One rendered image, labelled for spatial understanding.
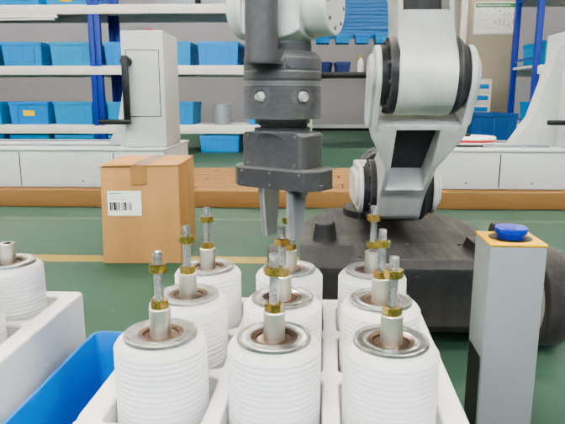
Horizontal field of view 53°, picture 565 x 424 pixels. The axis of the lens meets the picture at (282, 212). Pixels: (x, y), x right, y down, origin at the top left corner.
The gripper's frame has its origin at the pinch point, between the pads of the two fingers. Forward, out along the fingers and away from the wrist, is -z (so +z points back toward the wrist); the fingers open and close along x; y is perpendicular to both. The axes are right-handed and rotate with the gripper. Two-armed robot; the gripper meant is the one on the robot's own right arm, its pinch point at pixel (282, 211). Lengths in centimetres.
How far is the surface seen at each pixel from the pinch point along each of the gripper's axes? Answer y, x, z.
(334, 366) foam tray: -0.1, -7.3, -17.9
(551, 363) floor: -55, -25, -36
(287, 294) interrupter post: 0.6, -1.1, -10.0
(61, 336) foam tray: 6.6, 35.4, -22.1
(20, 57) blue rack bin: -260, 456, 48
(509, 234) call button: -18.5, -22.1, -3.6
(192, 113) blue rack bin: -341, 322, -2
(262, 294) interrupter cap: 1.1, 2.2, -10.5
